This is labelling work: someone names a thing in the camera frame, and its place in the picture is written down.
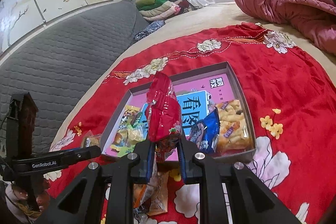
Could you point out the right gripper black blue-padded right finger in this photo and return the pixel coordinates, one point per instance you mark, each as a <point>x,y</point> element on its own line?
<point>229,193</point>

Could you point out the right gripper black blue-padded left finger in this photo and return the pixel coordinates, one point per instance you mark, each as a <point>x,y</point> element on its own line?
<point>83,199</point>

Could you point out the clear bag rice crackers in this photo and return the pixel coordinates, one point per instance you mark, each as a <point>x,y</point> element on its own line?
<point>233,133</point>

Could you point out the orange edged peanut bag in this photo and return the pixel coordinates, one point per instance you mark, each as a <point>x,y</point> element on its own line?
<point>152,198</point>

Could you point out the blue snack packet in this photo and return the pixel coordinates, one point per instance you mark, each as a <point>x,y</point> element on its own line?
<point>205,133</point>

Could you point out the green yellow snack packet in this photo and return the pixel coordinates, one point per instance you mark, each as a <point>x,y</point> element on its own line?
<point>132,130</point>

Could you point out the red snack packet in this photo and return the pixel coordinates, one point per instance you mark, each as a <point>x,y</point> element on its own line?
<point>164,117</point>

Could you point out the grey box with pink book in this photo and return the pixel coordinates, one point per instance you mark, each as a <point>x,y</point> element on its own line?
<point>196,91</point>

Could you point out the grey quilted headboard cover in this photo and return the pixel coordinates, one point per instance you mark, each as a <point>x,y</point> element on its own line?
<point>59,65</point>

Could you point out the red floral cloth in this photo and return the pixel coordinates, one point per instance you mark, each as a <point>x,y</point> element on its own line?
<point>290,96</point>

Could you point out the blue patterned pillow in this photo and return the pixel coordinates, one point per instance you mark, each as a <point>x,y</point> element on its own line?
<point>151,28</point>

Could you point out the pink quilted blanket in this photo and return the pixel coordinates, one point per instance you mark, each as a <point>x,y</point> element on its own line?
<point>314,19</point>

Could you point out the stack of folded clothes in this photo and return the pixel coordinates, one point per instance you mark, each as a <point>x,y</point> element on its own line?
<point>153,10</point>

